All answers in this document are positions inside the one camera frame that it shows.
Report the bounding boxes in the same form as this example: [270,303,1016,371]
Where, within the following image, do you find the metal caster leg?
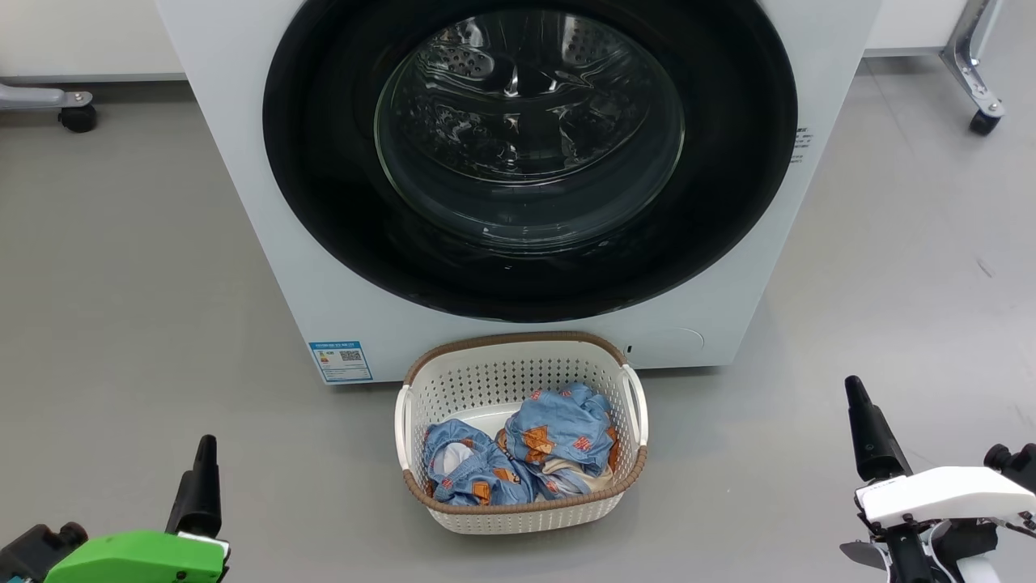
[0,81,98,134]
[939,0,1007,136]

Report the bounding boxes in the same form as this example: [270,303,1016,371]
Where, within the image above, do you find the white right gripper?
[839,375,1036,583]

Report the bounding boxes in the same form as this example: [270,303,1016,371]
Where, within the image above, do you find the cream perforated basket brown rim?
[394,330,650,535]

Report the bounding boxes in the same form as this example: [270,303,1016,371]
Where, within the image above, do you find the blue printed garment orange bears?
[495,383,620,496]

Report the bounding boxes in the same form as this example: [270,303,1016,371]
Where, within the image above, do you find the blue energy label sticker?
[308,340,374,384]

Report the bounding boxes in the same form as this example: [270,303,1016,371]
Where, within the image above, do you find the white partition panel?
[862,0,972,57]
[0,0,187,82]

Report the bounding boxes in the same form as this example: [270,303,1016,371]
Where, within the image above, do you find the washing machine door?
[262,0,798,323]

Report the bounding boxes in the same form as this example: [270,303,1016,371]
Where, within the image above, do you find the blue printed garment white lining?
[422,419,535,507]

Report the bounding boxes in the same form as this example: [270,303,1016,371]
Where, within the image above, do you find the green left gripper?
[45,435,231,583]

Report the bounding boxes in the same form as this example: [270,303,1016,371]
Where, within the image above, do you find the white front-load washing machine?
[154,0,883,385]

